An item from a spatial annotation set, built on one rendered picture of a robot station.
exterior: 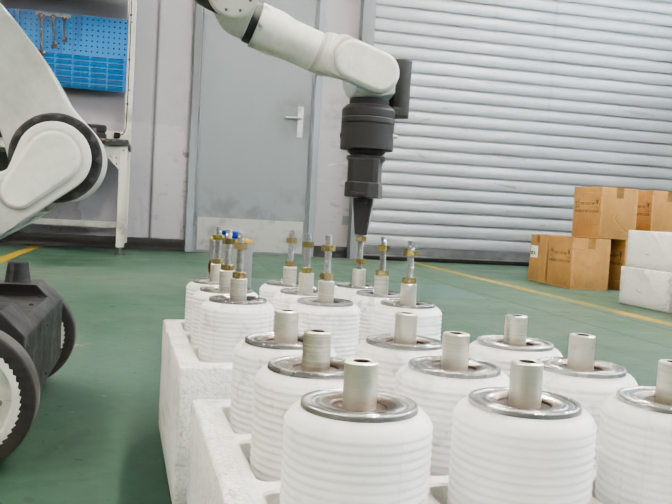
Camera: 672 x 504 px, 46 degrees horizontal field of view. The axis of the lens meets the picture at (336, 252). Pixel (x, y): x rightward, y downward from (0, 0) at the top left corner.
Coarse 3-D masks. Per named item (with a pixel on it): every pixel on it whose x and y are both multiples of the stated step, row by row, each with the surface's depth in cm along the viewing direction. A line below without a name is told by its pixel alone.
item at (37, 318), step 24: (24, 264) 147; (0, 288) 142; (24, 288) 143; (48, 288) 150; (0, 312) 110; (24, 312) 123; (48, 312) 134; (24, 336) 110; (48, 336) 135; (48, 360) 136
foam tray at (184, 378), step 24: (168, 336) 117; (168, 360) 114; (192, 360) 99; (168, 384) 112; (192, 384) 95; (216, 384) 96; (168, 408) 110; (168, 432) 108; (168, 456) 107; (168, 480) 105
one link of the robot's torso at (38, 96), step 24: (0, 24) 121; (0, 48) 123; (24, 48) 124; (0, 72) 124; (24, 72) 125; (48, 72) 125; (0, 96) 124; (24, 96) 125; (48, 96) 126; (0, 120) 124; (24, 120) 125; (48, 120) 125; (72, 120) 125; (96, 144) 126; (96, 168) 127; (72, 192) 126
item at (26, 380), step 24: (0, 336) 105; (0, 360) 104; (24, 360) 105; (0, 384) 105; (24, 384) 105; (0, 408) 106; (24, 408) 105; (0, 432) 105; (24, 432) 105; (0, 456) 105
